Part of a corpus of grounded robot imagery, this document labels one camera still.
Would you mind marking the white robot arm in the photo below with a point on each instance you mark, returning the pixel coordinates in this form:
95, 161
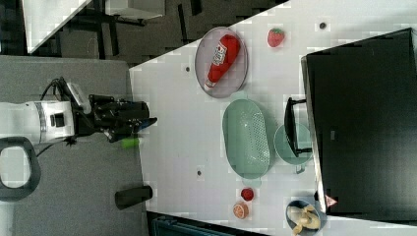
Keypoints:
52, 121

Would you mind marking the black toaster oven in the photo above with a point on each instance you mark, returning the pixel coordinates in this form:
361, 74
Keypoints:
361, 100

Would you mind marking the grey round plate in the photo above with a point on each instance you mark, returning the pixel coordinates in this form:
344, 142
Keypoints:
234, 78

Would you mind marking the peeled toy banana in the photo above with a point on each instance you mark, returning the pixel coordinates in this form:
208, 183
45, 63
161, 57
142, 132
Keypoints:
303, 218

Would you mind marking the mint green cup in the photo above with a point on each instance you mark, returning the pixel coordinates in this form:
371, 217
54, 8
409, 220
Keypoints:
285, 152

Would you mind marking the red toy strawberry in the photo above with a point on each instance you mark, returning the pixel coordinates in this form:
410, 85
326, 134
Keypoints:
275, 37

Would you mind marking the red ketchup bottle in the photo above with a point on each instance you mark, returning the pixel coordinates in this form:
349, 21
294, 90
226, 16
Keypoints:
224, 56

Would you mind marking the orange toy half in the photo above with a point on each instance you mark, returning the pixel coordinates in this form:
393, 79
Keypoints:
240, 210

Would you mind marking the green toy ball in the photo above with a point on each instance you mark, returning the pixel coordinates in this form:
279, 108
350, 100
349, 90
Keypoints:
130, 143

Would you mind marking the mint green strainer basket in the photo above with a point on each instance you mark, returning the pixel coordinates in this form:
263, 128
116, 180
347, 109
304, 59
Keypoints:
246, 139

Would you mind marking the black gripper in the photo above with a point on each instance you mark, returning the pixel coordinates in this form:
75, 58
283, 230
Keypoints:
117, 119

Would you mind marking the small red toy fruit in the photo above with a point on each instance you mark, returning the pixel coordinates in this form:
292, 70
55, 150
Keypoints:
247, 194

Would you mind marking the blue bowl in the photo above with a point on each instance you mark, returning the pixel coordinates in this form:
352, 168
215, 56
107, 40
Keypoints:
305, 231

